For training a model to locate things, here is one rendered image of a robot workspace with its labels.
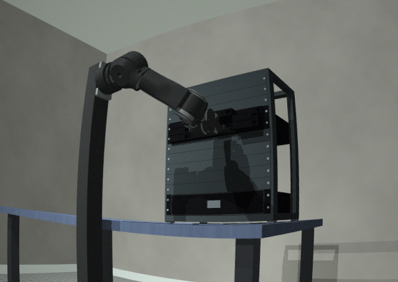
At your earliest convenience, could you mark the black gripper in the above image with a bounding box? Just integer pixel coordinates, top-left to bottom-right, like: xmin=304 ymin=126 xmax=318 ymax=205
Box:
xmin=188 ymin=108 xmax=226 ymax=136

